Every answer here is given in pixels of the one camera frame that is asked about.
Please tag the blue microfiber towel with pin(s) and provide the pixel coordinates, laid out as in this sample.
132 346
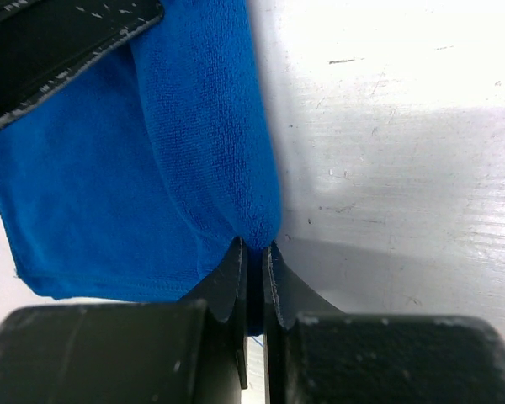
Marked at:
132 181

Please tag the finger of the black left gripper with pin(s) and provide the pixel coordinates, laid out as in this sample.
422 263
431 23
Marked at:
44 45

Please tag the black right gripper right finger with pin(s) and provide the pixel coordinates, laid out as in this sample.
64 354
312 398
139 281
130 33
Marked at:
315 353

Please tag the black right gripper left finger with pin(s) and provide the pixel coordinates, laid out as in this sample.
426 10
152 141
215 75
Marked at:
190 351

